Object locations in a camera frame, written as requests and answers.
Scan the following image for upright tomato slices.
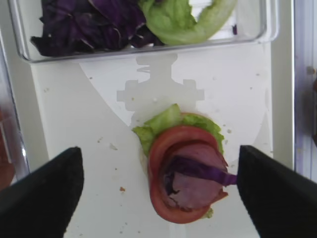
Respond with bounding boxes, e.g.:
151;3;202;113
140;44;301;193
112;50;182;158
0;105;16;190

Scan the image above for green lettuce in container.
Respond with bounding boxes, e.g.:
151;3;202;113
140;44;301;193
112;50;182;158
139;0;237;46

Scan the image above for lettuce leaf under sandwich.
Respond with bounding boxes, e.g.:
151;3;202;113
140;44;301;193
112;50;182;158
132;103;225;219

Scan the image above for white serving tray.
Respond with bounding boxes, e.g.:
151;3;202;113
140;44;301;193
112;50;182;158
24;0;298;238

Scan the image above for tomato slice on sandwich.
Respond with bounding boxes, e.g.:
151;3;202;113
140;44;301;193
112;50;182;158
148;125;227;224

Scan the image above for clear acrylic divider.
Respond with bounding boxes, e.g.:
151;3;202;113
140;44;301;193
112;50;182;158
293;0;317;179
0;42;30;181

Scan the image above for stacked meat slices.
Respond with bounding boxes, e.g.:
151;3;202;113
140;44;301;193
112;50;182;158
304;77;317;146

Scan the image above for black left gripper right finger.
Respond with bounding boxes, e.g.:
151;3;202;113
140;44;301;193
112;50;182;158
237;145;317;238

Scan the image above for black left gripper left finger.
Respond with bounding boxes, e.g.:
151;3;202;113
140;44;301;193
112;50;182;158
0;147;84;238

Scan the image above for left clear acrylic divider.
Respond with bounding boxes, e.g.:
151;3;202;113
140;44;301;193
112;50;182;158
0;42;30;181

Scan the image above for clear plastic container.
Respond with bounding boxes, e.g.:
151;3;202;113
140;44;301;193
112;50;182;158
7;0;279;63

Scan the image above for purple cabbage pile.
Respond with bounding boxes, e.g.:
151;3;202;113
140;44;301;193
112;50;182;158
30;0;163;57

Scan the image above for purple cabbage piece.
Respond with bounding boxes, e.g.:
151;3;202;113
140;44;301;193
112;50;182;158
163;156;237;195

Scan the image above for right clear acrylic divider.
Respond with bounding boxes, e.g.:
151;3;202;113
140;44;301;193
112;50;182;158
293;0;317;179

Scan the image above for ham slice on sandwich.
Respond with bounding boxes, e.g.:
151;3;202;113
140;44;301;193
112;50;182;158
162;142;227;211

